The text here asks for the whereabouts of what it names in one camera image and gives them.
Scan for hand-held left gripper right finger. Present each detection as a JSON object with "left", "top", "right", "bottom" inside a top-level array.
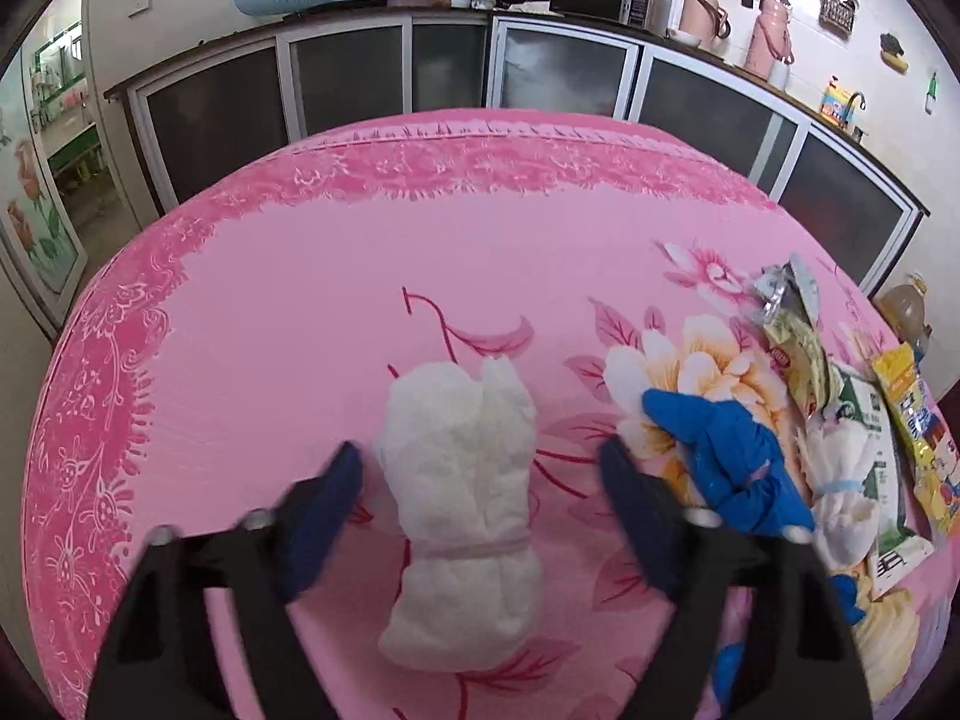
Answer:
[{"left": 596, "top": 436, "right": 875, "bottom": 720}]

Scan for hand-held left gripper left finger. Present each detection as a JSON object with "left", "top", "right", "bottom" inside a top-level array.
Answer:
[{"left": 86, "top": 441, "right": 365, "bottom": 720}]

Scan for blue glove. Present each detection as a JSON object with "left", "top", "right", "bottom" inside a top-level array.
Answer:
[{"left": 641, "top": 388, "right": 817, "bottom": 537}]

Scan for white paper wad pink band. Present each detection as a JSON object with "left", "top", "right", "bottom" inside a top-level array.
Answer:
[{"left": 375, "top": 356, "right": 545, "bottom": 672}]

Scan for white paper wad blue band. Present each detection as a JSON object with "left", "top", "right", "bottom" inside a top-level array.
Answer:
[{"left": 802, "top": 412, "right": 882, "bottom": 567}]

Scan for green white packet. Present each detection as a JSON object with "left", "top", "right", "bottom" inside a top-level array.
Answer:
[{"left": 832, "top": 364, "right": 937, "bottom": 601}]

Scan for yellow blue snack packet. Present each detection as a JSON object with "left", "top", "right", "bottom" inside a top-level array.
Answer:
[{"left": 870, "top": 341, "right": 960, "bottom": 541}]

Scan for pink floral tablecloth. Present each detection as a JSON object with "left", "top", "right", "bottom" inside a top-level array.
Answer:
[{"left": 22, "top": 109, "right": 960, "bottom": 720}]

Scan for cooking oil bottle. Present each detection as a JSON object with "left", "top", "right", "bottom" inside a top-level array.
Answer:
[{"left": 874, "top": 274, "right": 935, "bottom": 361}]

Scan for flower painted door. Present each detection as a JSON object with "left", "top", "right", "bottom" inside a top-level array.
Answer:
[{"left": 0, "top": 52, "right": 87, "bottom": 331}]

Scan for kitchen cabinet glass doors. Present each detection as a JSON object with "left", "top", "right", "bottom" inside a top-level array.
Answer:
[{"left": 105, "top": 4, "right": 931, "bottom": 297}]

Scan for dish soap bottle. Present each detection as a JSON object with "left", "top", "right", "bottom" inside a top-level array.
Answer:
[{"left": 821, "top": 76, "right": 856, "bottom": 125}]

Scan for pink thermos with strap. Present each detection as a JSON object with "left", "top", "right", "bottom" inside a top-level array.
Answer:
[{"left": 679, "top": 0, "right": 732, "bottom": 50}]

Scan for wall chopstick basket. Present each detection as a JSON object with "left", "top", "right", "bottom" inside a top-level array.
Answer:
[{"left": 817, "top": 0, "right": 860, "bottom": 38}]

